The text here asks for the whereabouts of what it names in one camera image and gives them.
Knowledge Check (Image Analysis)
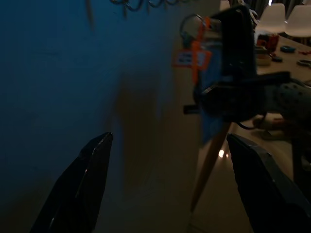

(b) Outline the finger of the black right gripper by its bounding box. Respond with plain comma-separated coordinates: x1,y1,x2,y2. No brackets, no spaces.
210,4,257,82

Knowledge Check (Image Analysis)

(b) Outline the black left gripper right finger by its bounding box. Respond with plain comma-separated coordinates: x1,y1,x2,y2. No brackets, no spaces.
226,133,311,233

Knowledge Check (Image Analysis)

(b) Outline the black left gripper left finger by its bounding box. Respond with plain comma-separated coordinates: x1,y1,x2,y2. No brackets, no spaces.
29,132,114,233

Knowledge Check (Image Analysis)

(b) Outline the clear card holder with keyring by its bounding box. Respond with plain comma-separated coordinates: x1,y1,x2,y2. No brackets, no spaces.
172,14,228,145

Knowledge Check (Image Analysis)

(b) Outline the small orange black device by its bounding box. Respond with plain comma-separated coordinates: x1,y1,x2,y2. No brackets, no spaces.
257,33,268,49

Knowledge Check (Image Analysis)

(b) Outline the large orange black device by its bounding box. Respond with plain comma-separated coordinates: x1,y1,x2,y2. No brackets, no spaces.
268,33,280,50

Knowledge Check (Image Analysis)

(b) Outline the white plastic chair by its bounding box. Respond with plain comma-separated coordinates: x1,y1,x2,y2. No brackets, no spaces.
258,3,287,34
284,4,311,37

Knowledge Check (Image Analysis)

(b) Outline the wooden table leg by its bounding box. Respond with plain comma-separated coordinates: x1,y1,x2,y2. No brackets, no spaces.
189,120,229,212

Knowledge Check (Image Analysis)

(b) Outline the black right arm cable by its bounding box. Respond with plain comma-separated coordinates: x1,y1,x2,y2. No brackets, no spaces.
234,114,268,130

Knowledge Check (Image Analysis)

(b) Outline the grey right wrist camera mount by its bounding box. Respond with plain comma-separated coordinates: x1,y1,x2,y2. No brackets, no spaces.
266,80,311,119

